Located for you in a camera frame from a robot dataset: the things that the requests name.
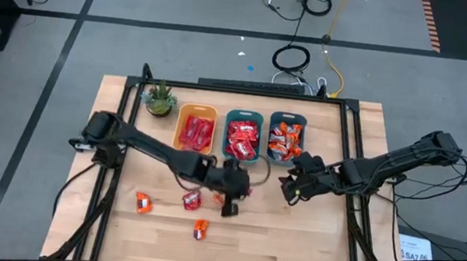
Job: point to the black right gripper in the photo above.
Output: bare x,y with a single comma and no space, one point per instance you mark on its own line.
313,173

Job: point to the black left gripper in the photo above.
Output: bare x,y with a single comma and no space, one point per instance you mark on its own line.
230,180

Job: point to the red Skittles packet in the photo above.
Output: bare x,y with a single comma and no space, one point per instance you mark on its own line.
242,128
243,150
218,198
191,200
232,142

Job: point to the pink Twizzlers packet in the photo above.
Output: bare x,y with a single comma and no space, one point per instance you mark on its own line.
189,131
203,135

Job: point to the dark teal plastic bin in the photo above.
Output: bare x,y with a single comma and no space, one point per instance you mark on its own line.
273,117

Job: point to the yellow plastic bin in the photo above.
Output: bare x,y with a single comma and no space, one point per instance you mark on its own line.
180,116

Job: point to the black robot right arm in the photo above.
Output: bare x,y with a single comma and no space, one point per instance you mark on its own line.
386,166

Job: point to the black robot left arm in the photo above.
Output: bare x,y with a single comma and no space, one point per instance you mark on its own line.
149,143

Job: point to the crumpled red candy bag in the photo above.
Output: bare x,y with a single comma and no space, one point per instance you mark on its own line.
200,229

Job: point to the green potted plant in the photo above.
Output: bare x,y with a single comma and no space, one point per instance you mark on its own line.
159,101

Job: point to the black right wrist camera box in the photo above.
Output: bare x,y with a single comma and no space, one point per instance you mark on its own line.
287,192

